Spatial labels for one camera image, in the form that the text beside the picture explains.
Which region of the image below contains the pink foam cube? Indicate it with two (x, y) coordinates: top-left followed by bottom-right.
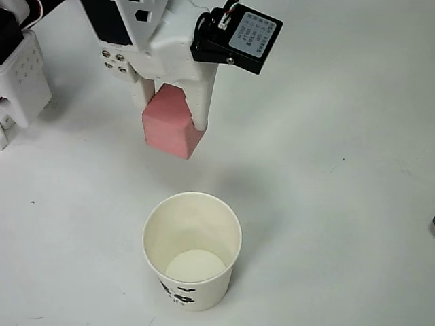
(141, 83), (205, 160)

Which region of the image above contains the white paper cup, black print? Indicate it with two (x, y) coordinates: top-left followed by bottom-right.
(141, 192), (243, 312)

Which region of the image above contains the black servo cable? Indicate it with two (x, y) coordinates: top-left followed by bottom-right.
(219, 0), (241, 30)

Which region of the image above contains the red and black wire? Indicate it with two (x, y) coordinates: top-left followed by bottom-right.
(20, 0), (47, 30)

